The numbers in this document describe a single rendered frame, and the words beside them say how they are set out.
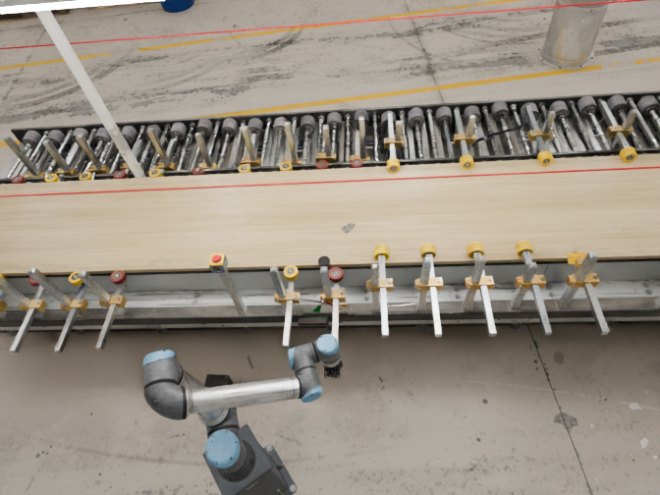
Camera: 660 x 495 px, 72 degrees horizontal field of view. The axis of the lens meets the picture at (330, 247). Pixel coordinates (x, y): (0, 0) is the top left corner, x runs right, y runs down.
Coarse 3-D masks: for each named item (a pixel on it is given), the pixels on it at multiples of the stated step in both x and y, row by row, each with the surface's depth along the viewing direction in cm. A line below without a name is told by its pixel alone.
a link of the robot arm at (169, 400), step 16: (304, 368) 188; (160, 384) 162; (176, 384) 166; (240, 384) 175; (256, 384) 176; (272, 384) 178; (288, 384) 181; (304, 384) 183; (160, 400) 160; (176, 400) 160; (192, 400) 164; (208, 400) 166; (224, 400) 168; (240, 400) 171; (256, 400) 174; (272, 400) 178; (304, 400) 183; (176, 416) 161
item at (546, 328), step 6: (522, 252) 239; (528, 252) 238; (522, 258) 239; (528, 258) 236; (534, 288) 225; (534, 294) 224; (540, 294) 223; (534, 300) 224; (540, 300) 221; (540, 306) 219; (540, 312) 217; (546, 312) 217; (540, 318) 217; (546, 318) 215; (546, 324) 214; (546, 330) 212
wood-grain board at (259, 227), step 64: (0, 192) 313; (128, 192) 301; (192, 192) 296; (256, 192) 290; (320, 192) 285; (384, 192) 280; (448, 192) 275; (512, 192) 271; (576, 192) 266; (640, 192) 262; (0, 256) 278; (64, 256) 273; (128, 256) 269; (192, 256) 264; (256, 256) 260; (320, 256) 256; (448, 256) 248; (512, 256) 244; (640, 256) 238
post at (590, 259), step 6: (588, 252) 211; (594, 252) 209; (588, 258) 211; (594, 258) 209; (582, 264) 217; (588, 264) 213; (582, 270) 217; (588, 270) 217; (576, 276) 225; (582, 276) 221; (570, 288) 232; (576, 288) 230; (564, 294) 239; (570, 294) 234; (564, 300) 240; (570, 300) 239
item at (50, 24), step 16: (48, 16) 225; (48, 32) 231; (64, 48) 237; (80, 64) 248; (80, 80) 252; (96, 96) 263; (96, 112) 270; (112, 128) 279; (128, 160) 300; (144, 176) 316
